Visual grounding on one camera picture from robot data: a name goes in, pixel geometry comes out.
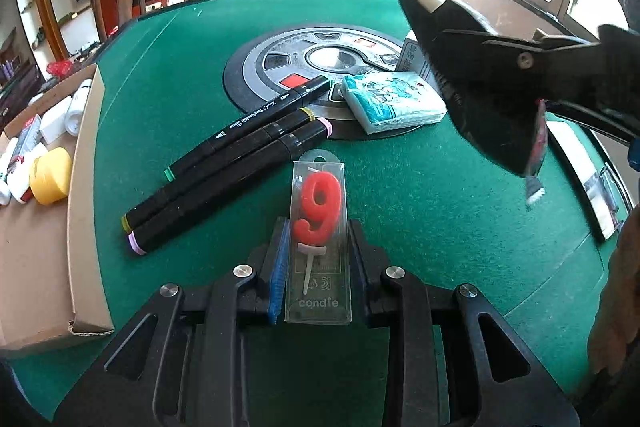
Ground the black marker with pink caps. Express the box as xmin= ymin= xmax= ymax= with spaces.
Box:
xmin=125 ymin=117 xmax=335 ymax=257

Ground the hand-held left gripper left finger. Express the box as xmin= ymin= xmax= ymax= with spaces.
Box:
xmin=52 ymin=217 xmax=293 ymax=427

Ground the black marker with yellow caps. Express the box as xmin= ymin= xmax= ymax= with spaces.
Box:
xmin=121 ymin=107 xmax=317 ymax=233

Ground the black marker with green cap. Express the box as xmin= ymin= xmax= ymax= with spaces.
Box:
xmin=164 ymin=75 xmax=332 ymax=182

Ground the teal tissue pack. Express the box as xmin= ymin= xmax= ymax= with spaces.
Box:
xmin=341 ymin=71 xmax=448 ymax=136

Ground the small white bottle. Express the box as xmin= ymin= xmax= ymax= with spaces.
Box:
xmin=65 ymin=78 xmax=95 ymax=138

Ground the cardboard box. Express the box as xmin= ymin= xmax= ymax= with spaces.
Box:
xmin=0 ymin=63 xmax=116 ymax=360

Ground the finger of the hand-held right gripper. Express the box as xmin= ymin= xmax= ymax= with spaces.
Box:
xmin=544 ymin=99 xmax=640 ymax=146
xmin=380 ymin=0 xmax=601 ymax=72

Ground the red and white carton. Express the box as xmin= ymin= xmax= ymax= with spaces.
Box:
xmin=10 ymin=114 xmax=43 ymax=158

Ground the red number candle pack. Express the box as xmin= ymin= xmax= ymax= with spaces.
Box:
xmin=284 ymin=148 xmax=353 ymax=325

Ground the red plastic bag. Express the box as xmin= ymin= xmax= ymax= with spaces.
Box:
xmin=46 ymin=59 xmax=75 ymax=78

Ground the person's right hand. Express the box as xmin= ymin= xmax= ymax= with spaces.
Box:
xmin=590 ymin=207 xmax=640 ymax=374

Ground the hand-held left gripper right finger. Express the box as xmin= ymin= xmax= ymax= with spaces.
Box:
xmin=347 ymin=219 xmax=581 ymax=427

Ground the white bottle with red label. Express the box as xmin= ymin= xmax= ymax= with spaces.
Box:
xmin=7 ymin=143 xmax=50 ymax=204

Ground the yellow jar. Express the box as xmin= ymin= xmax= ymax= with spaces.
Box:
xmin=29 ymin=147 xmax=74 ymax=206

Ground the small white box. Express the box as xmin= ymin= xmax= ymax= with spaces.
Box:
xmin=39 ymin=96 xmax=73 ymax=145

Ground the black snack packet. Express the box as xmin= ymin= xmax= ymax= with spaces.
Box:
xmin=400 ymin=2 xmax=551 ymax=208

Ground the grey carton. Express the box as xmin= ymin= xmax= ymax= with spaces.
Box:
xmin=397 ymin=32 xmax=441 ymax=88

